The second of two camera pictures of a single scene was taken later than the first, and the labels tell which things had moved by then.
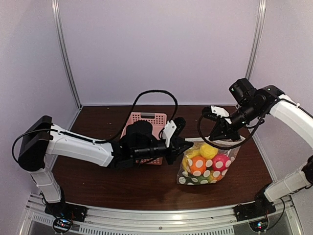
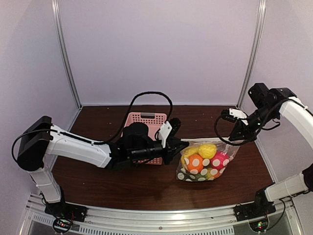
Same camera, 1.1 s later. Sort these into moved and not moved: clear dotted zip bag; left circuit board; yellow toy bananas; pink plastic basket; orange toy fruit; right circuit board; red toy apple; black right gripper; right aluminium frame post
Moved: orange toy fruit; black right gripper; yellow toy bananas
Not moved: left circuit board; red toy apple; clear dotted zip bag; pink plastic basket; right circuit board; right aluminium frame post
